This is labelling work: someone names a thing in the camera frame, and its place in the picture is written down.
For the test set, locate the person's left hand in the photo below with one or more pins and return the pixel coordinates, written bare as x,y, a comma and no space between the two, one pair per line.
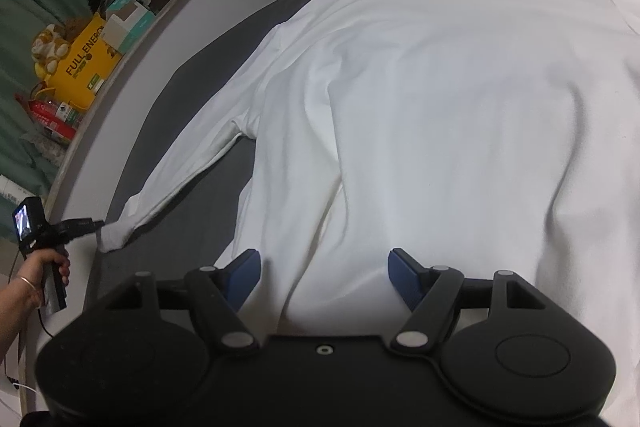
47,269

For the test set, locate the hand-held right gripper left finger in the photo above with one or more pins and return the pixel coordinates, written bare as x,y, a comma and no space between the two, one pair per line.
248,273

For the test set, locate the white long-sleeve shirt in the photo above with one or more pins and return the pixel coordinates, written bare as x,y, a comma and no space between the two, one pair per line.
425,107

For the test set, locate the red snack packet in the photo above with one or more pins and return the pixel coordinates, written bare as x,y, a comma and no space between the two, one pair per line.
47,117

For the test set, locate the yellow Full Energy bag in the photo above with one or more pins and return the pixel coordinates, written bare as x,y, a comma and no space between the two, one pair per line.
82,62

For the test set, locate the yellow plush toy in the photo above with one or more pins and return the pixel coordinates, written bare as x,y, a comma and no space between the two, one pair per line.
50,49

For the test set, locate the teal and white box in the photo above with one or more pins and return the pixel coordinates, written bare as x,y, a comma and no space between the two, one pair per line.
127,24

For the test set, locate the person's left forearm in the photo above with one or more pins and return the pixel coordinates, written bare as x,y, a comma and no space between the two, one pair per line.
12,317

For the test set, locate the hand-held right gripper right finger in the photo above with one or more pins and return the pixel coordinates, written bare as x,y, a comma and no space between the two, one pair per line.
402,276

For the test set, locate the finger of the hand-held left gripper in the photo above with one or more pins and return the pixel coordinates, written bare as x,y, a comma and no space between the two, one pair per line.
98,225

